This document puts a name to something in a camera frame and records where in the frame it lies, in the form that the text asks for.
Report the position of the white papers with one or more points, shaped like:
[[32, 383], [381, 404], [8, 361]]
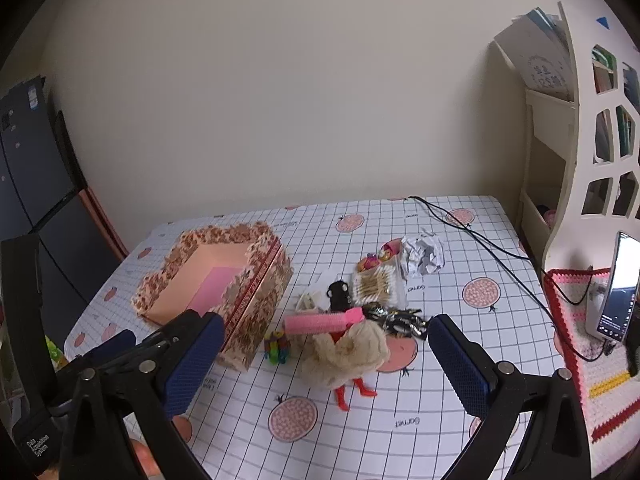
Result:
[[540, 60]]

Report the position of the row of books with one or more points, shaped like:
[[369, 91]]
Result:
[[625, 130]]

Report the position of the shiny silver black wrapper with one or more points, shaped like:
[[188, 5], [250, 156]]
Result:
[[400, 322]]

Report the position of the small white clip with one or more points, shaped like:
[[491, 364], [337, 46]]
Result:
[[307, 301]]

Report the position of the salmon pink panel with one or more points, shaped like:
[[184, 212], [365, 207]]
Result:
[[102, 220]]

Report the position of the white cutout shelf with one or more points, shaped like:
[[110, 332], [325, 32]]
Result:
[[575, 160]]

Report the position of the crocheted striped mat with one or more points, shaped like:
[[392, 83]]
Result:
[[600, 375]]

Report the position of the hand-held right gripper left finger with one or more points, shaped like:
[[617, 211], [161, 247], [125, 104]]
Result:
[[195, 360]]

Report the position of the smartphone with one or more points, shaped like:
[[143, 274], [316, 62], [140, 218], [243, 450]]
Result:
[[620, 290]]

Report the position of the colourful plastic clips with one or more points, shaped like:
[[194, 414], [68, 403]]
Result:
[[276, 347]]

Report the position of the pink and orange toy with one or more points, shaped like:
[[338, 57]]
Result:
[[372, 261]]

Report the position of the black hair clip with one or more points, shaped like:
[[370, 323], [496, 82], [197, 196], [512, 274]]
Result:
[[339, 292]]

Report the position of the dark blue cabinet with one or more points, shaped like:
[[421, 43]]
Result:
[[30, 160]]

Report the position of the small green item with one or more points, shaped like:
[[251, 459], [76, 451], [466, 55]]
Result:
[[54, 352]]

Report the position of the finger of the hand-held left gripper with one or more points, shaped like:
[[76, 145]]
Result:
[[117, 342]]

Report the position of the floral paper box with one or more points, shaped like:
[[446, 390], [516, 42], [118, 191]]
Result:
[[260, 300]]

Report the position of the pink paper sheet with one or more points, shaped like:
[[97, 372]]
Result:
[[210, 290]]

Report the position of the checked fruit print desktop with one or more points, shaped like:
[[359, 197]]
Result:
[[240, 410]]

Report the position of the pink hair roller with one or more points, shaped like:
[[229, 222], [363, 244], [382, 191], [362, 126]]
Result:
[[315, 322]]

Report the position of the white phone stand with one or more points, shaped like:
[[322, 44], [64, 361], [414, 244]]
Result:
[[595, 310]]

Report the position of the cotton swab packet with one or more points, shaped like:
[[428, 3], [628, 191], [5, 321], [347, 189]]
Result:
[[375, 285]]

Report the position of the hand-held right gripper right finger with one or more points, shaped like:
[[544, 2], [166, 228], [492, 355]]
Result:
[[460, 370]]

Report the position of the white paper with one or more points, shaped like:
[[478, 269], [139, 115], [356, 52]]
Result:
[[422, 255]]

